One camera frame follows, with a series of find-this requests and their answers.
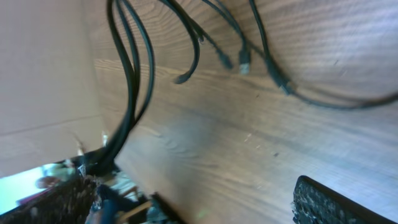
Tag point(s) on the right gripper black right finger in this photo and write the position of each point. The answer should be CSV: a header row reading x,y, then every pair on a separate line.
x,y
315,203

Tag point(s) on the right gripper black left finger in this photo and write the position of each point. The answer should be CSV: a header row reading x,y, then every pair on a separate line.
x,y
69,202

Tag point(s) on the brown cardboard wall panel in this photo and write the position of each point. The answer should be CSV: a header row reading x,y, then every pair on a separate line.
x,y
48,88

